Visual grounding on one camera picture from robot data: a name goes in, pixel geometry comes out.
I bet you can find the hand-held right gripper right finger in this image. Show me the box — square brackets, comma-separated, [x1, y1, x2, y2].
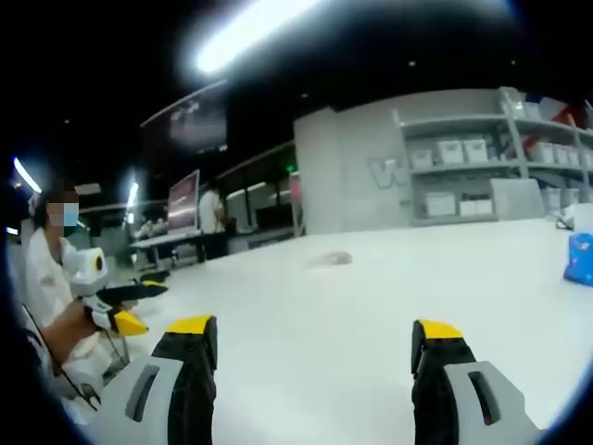
[410, 318, 542, 445]

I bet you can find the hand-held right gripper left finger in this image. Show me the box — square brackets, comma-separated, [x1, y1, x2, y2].
[87, 314, 219, 445]

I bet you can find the clear resealable bag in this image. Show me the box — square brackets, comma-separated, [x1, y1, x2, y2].
[307, 249, 354, 271]

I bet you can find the person's white-clothed torso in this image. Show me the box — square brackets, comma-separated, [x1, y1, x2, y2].
[20, 226, 112, 418]

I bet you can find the background work table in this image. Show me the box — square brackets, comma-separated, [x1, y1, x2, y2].
[128, 230, 206, 271]

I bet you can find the standing display screen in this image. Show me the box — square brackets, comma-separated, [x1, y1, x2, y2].
[166, 169, 202, 234]

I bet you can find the blue printed packet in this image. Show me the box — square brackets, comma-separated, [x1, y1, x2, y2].
[562, 231, 593, 286]

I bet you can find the hanging ceiling screen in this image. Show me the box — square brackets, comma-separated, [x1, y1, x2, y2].
[169, 98, 229, 150]

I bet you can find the white container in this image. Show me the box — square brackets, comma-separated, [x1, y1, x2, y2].
[572, 202, 593, 233]

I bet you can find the row of white storage boxes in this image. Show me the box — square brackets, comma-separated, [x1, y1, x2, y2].
[410, 99, 593, 219]

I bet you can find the long ceiling light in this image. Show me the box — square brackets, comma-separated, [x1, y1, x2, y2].
[193, 0, 328, 75]

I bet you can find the grey shelf unit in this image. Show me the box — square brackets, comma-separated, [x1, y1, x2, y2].
[393, 86, 593, 228]

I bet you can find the black cable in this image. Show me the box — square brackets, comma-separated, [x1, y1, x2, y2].
[49, 319, 132, 413]

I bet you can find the grey wall letter sign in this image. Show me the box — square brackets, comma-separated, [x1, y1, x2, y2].
[368, 157, 410, 190]

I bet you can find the red white blue wall poster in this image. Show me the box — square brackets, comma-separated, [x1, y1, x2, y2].
[517, 91, 593, 157]

